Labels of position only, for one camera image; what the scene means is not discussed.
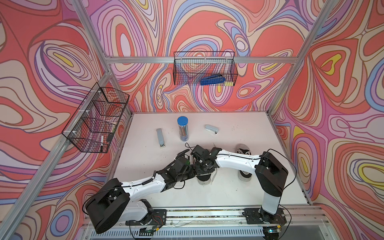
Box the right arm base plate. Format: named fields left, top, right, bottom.
left=242, top=208, right=287, bottom=225

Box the blue capped pencil tube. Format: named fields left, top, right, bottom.
left=177, top=116, right=189, bottom=142

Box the grey remote control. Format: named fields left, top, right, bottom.
left=156, top=129, right=166, bottom=148

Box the grey blue stapler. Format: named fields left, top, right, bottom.
left=205, top=125, right=219, bottom=134

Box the marker pen in basket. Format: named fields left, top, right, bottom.
left=100, top=135, right=104, bottom=153

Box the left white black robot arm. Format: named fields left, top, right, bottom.
left=85, top=150, right=195, bottom=234

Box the black white sneaker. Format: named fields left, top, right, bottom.
left=234, top=143, right=253, bottom=182
left=197, top=171, right=217, bottom=186

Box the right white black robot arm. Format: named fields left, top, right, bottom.
left=191, top=145, right=289, bottom=216

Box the black wire basket wall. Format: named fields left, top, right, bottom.
left=173, top=50, right=238, bottom=87
left=62, top=83, right=130, bottom=154

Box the black wire basket back wall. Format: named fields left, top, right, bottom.
left=173, top=50, right=238, bottom=87

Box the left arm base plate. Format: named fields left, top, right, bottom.
left=125, top=209, right=167, bottom=227

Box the black wire basket left wall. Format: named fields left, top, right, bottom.
left=62, top=83, right=130, bottom=154

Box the blue object in basket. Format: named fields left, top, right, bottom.
left=200, top=75, right=226, bottom=86

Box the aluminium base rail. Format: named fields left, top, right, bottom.
left=79, top=206, right=337, bottom=240

